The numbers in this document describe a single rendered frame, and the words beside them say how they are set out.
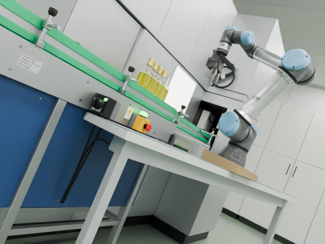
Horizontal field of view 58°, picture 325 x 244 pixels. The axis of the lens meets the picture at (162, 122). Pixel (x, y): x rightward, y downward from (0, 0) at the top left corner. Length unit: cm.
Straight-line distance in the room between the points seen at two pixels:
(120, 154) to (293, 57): 92
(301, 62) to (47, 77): 108
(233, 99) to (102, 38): 144
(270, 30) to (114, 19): 161
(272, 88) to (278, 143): 385
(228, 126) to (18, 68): 96
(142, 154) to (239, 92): 170
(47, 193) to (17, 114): 38
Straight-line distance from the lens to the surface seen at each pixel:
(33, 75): 104
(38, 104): 110
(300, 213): 522
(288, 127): 536
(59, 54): 110
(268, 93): 150
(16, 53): 100
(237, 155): 159
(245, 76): 272
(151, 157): 114
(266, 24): 291
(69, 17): 148
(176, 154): 116
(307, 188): 522
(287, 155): 528
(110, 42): 166
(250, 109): 150
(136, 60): 180
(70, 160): 129
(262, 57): 180
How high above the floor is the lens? 76
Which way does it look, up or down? 3 degrees up
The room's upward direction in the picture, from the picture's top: 23 degrees clockwise
